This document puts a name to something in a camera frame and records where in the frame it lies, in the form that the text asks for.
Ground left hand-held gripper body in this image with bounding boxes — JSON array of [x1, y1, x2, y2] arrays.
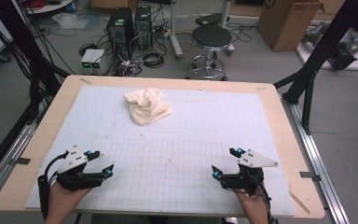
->
[[56, 145, 107, 191]]

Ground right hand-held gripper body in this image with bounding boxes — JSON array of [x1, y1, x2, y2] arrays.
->
[[221, 148, 279, 197]]

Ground cream cloth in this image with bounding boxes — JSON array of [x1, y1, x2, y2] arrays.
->
[[123, 87, 173, 127]]

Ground person's left hand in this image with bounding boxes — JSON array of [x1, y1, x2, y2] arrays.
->
[[46, 181, 93, 222]]

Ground person's right hand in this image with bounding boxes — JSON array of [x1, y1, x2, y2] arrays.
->
[[233, 186, 269, 222]]

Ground white gridded mat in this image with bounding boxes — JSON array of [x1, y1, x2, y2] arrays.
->
[[24, 85, 296, 217]]

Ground grey metal clip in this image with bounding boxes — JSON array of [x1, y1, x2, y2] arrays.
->
[[7, 156, 32, 166], [299, 171, 322, 183]]

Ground person's dark trousers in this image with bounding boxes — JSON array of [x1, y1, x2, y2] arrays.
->
[[90, 214, 226, 224]]

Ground white power supply unit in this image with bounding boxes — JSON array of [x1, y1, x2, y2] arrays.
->
[[80, 49, 97, 71], [89, 49, 106, 71]]

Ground black round stool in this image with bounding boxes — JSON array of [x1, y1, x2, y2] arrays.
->
[[185, 24, 236, 82]]

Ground large black computer tower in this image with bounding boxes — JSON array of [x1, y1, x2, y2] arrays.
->
[[106, 7, 136, 76]]

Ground clear plastic bag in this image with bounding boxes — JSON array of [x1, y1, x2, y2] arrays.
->
[[51, 12, 90, 31]]

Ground black flat case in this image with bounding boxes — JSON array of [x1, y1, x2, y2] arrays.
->
[[195, 12, 231, 27]]

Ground white metal stand leg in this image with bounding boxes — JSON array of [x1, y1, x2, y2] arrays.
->
[[219, 0, 236, 57], [167, 0, 185, 61]]

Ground brown cardboard box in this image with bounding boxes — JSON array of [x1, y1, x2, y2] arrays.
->
[[255, 0, 326, 52]]

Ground slim black computer tower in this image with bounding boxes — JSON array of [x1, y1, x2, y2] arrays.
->
[[133, 5, 154, 51]]

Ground black machine part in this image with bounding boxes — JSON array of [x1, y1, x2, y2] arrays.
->
[[326, 41, 358, 71]]

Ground white round table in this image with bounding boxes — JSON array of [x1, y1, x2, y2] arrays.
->
[[21, 0, 76, 15]]

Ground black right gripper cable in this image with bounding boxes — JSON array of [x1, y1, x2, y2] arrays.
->
[[250, 172, 279, 224]]

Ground aluminium rail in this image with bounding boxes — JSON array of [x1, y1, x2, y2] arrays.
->
[[280, 93, 351, 224], [0, 104, 52, 216]]

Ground black cable loop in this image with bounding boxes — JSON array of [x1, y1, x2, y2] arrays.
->
[[77, 43, 99, 57]]

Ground coil of black cable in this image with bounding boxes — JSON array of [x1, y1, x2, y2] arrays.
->
[[141, 49, 166, 69]]

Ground black metal frame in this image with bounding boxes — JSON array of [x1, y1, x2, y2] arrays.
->
[[272, 0, 358, 135], [0, 0, 72, 126]]

